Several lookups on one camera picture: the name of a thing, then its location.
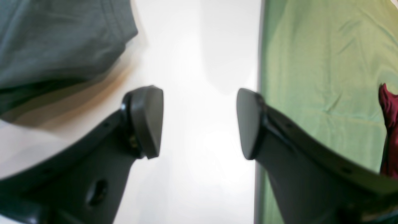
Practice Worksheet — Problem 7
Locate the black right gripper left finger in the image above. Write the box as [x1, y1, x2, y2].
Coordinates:
[0, 86, 164, 224]

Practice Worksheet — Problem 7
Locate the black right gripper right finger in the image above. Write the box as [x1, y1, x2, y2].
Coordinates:
[236, 88, 397, 224]

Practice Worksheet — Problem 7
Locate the dark grey t-shirt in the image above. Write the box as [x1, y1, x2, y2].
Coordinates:
[0, 0, 138, 114]

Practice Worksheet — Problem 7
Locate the dark red cloth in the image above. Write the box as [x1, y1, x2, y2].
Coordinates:
[378, 83, 398, 180]

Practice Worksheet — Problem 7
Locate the green cloth sheet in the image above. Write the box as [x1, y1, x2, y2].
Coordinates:
[255, 0, 398, 224]

